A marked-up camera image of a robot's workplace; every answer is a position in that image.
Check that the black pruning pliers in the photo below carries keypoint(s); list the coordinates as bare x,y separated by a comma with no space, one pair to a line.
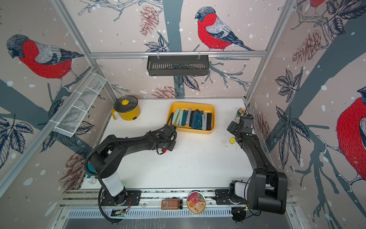
209,121

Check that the black hanging wall basket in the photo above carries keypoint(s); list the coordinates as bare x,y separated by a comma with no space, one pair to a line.
178,65

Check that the dark teal angled pruning pliers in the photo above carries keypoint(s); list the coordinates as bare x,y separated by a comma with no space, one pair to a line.
194,124

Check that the round pink tin lid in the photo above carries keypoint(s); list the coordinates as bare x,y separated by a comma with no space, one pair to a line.
196,202

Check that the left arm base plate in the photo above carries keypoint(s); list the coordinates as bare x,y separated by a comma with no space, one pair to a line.
128,198

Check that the small yellow cap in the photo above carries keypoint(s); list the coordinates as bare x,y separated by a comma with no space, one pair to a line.
232,140

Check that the white wire mesh shelf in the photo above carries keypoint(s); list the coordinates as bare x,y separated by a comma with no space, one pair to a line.
78,109

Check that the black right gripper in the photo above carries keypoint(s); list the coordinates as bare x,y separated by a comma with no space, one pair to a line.
233,126

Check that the green white small bottle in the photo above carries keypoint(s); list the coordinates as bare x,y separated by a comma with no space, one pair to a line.
240,112

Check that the teal round object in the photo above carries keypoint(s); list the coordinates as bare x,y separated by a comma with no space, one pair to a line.
91,178

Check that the grey pruning pliers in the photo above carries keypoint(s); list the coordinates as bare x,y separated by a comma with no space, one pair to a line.
188,116

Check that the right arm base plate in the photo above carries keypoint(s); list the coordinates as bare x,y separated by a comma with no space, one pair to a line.
226,197

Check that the yellow plastic storage box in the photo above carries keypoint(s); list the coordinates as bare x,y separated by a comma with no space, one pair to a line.
202,107

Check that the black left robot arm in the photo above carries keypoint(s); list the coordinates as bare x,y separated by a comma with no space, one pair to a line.
103,161

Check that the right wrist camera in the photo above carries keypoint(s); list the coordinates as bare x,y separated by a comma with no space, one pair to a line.
247,124

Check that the yellow electric cooking pot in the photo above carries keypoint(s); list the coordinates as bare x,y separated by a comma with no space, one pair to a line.
127,108

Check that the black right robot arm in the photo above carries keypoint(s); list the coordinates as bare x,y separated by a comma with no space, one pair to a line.
266,189

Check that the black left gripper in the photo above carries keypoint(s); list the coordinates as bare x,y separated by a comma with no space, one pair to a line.
173,143

